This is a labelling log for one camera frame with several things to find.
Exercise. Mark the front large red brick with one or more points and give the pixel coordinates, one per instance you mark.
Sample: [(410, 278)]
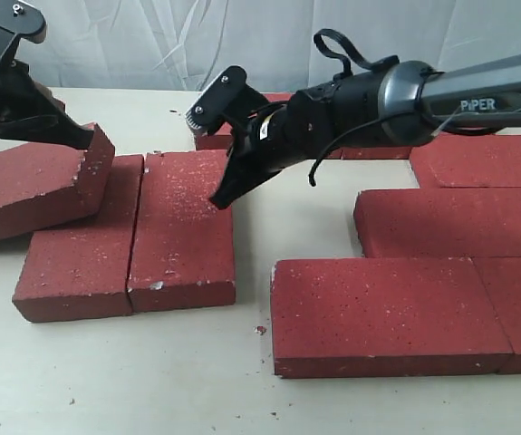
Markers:
[(383, 317)]

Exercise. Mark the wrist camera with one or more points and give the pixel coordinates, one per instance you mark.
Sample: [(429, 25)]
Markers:
[(19, 21), (227, 99)]

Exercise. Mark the white backdrop cloth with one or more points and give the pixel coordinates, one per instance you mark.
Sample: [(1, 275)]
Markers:
[(182, 45)]

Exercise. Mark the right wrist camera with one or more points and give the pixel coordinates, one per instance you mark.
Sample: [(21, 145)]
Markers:
[(227, 99)]

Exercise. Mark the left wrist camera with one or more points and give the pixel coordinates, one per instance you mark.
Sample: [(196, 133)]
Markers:
[(19, 21)]

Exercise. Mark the right second-row red brick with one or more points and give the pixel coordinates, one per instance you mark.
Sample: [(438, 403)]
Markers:
[(469, 162)]

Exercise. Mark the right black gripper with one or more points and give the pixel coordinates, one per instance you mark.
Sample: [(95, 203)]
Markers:
[(270, 136)]

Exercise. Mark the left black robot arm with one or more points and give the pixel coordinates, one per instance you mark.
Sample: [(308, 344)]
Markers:
[(29, 112)]

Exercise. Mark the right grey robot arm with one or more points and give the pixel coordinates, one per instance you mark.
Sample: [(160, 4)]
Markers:
[(386, 103)]

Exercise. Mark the chipped red brick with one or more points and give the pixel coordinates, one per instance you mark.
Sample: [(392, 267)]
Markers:
[(183, 252)]

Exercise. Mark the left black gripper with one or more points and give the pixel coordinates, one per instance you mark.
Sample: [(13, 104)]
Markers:
[(29, 113)]

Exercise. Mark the right third-row red brick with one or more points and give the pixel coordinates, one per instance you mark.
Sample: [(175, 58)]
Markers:
[(439, 222)]

